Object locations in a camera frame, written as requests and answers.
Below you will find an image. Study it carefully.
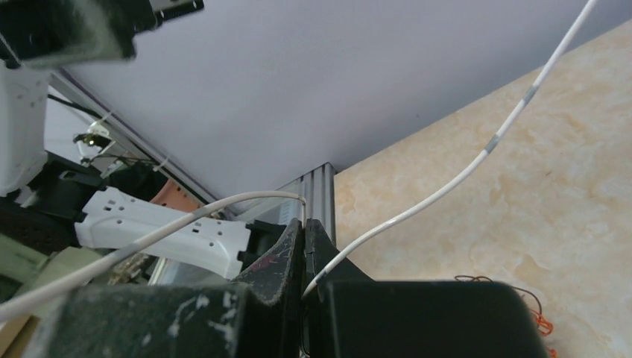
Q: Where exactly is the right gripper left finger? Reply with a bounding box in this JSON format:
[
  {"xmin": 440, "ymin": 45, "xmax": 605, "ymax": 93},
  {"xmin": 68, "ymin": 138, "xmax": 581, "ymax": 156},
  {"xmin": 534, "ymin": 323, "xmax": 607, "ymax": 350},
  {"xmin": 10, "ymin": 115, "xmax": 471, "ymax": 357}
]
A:
[{"xmin": 233, "ymin": 219, "xmax": 304, "ymax": 357}]

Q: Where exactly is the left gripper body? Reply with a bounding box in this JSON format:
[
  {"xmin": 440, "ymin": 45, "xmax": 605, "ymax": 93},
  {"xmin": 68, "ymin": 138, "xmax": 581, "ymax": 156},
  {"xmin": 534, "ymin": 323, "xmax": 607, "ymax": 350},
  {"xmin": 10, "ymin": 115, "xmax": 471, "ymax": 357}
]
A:
[{"xmin": 1, "ymin": 0, "xmax": 204, "ymax": 69}]

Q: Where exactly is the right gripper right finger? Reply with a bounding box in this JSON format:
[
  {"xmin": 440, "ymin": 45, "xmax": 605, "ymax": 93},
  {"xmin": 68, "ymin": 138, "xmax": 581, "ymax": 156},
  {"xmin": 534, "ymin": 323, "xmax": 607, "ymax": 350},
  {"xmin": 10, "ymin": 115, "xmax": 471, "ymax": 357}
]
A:
[{"xmin": 305, "ymin": 219, "xmax": 550, "ymax": 358}]

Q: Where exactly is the white cable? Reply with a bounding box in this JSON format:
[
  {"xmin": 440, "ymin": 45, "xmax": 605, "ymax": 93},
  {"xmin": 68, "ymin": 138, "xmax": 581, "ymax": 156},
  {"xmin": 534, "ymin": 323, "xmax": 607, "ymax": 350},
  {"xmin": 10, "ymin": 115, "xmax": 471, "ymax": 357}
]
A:
[{"xmin": 0, "ymin": 0, "xmax": 599, "ymax": 322}]

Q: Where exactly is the cable bundle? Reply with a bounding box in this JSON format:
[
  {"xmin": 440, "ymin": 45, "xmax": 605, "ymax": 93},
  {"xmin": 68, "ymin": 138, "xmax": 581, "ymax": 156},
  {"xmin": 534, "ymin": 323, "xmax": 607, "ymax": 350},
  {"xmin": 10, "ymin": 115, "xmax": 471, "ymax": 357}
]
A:
[{"xmin": 454, "ymin": 274, "xmax": 558, "ymax": 358}]

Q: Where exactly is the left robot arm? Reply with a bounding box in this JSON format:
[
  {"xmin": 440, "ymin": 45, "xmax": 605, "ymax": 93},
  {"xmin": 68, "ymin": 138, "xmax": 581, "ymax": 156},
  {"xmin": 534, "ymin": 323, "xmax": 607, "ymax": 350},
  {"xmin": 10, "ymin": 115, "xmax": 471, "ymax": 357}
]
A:
[{"xmin": 1, "ymin": 1, "xmax": 204, "ymax": 253}]

